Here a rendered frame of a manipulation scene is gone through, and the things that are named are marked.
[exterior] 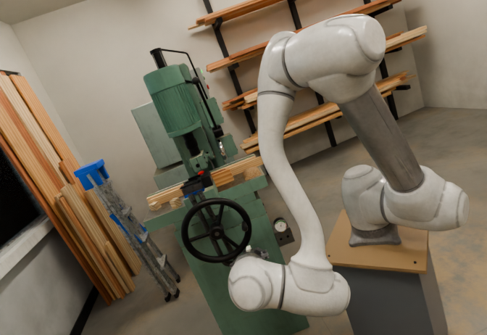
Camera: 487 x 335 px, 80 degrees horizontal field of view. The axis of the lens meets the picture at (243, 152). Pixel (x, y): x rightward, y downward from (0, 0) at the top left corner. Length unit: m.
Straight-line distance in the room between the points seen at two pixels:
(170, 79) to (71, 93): 2.67
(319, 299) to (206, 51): 3.35
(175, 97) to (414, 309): 1.24
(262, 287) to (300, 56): 0.51
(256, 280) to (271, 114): 0.39
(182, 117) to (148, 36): 2.53
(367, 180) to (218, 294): 0.94
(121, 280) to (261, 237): 1.67
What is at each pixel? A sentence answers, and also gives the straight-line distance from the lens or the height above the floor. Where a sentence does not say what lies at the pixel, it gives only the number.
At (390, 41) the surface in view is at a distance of 4.16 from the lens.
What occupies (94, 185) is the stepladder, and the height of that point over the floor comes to 1.03.
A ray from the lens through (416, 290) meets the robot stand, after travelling 1.24.
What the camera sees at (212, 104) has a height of 1.26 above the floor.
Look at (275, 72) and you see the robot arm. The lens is 0.76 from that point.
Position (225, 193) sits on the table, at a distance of 1.37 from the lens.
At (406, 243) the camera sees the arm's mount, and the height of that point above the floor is 0.62.
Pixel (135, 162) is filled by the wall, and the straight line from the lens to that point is 3.89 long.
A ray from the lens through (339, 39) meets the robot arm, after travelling 0.65.
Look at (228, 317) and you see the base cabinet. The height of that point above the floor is 0.25.
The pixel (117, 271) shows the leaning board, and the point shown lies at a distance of 2.85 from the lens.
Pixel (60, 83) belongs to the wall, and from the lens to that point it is 4.00.
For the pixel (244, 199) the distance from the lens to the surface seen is 1.39.
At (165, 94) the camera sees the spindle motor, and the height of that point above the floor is 1.39.
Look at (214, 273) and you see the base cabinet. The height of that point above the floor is 0.52.
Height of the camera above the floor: 1.35
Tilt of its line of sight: 14 degrees down
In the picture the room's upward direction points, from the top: 21 degrees counter-clockwise
